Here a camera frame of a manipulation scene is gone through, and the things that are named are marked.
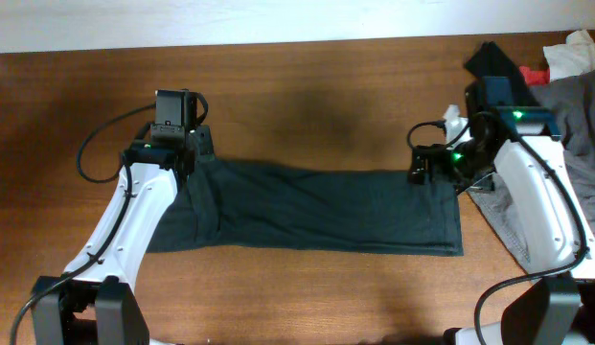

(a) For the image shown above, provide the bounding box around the black Nike t-shirt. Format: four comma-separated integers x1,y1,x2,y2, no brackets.
148,159,463,257

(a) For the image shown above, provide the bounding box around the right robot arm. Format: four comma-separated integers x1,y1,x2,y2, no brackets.
408,106,595,345

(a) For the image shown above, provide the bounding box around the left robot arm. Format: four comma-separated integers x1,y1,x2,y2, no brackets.
31,126,214,344

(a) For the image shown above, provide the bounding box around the black garment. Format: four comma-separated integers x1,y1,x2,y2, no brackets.
464,41,539,106

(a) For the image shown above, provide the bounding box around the red garment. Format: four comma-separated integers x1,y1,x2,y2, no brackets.
518,66,550,86

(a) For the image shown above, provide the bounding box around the grey garment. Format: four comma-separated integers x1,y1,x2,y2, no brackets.
482,103,595,280

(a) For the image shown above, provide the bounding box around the white garment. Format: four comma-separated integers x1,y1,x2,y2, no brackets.
542,30,595,81

